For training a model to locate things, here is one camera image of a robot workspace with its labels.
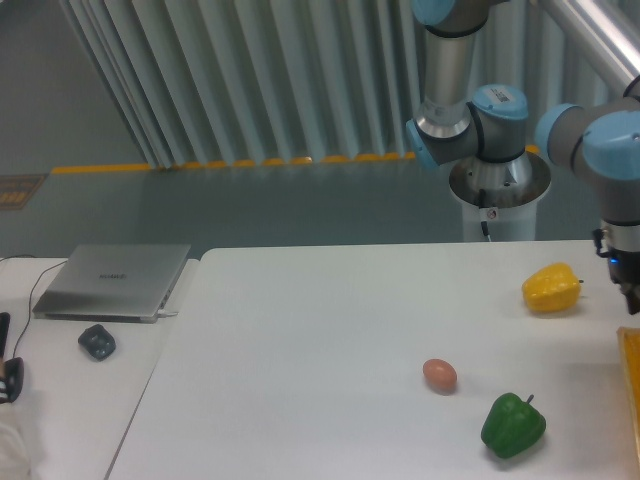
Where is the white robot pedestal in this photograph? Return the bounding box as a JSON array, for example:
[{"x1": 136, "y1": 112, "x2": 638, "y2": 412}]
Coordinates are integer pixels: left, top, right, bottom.
[{"x1": 449, "y1": 152, "x2": 551, "y2": 242}]

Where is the white laptop plug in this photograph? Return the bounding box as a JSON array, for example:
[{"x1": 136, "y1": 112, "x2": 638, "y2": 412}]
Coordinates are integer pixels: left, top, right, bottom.
[{"x1": 157, "y1": 310, "x2": 179, "y2": 318}]

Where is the black computer mouse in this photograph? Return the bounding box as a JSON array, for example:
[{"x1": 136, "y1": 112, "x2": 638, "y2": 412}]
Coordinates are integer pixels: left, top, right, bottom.
[{"x1": 1, "y1": 357, "x2": 24, "y2": 404}]

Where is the yellow bell pepper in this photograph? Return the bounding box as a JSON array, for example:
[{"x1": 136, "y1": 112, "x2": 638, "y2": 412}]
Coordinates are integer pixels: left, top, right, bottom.
[{"x1": 521, "y1": 262, "x2": 582, "y2": 313}]

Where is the green bell pepper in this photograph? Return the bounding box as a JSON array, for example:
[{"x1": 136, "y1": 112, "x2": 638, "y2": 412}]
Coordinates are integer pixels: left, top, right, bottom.
[{"x1": 481, "y1": 392, "x2": 547, "y2": 459}]

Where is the black remote control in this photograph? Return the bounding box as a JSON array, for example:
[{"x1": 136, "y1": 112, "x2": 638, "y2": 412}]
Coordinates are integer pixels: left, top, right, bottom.
[{"x1": 0, "y1": 312, "x2": 11, "y2": 359}]

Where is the white sleeve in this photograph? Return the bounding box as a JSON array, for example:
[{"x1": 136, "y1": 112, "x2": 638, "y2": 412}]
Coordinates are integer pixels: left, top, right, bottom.
[{"x1": 1, "y1": 403, "x2": 31, "y2": 479}]

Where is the black laptop cable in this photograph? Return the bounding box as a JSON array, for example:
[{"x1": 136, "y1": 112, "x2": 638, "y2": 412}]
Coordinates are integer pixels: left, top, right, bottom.
[{"x1": 0, "y1": 255, "x2": 69, "y2": 360}]

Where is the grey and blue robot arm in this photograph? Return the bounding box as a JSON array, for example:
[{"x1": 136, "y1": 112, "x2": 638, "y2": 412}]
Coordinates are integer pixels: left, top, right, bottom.
[{"x1": 406, "y1": 1, "x2": 639, "y2": 314}]

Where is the brown egg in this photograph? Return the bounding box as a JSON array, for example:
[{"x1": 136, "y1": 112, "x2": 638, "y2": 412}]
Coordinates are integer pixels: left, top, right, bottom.
[{"x1": 423, "y1": 358, "x2": 458, "y2": 394}]

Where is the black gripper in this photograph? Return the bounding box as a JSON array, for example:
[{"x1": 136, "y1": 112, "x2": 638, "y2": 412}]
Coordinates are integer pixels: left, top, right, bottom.
[{"x1": 592, "y1": 220, "x2": 640, "y2": 315}]

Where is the dark grey small tray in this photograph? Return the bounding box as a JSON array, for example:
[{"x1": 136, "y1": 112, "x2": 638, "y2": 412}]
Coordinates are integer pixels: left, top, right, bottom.
[{"x1": 78, "y1": 324, "x2": 117, "y2": 361}]

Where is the white pleated curtain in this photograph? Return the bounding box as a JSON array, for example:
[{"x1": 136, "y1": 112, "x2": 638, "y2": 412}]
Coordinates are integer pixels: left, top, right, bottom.
[{"x1": 64, "y1": 1, "x2": 585, "y2": 169}]

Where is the silver laptop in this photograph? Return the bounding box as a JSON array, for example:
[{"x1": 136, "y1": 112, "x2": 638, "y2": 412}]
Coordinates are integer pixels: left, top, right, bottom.
[{"x1": 32, "y1": 244, "x2": 190, "y2": 323}]

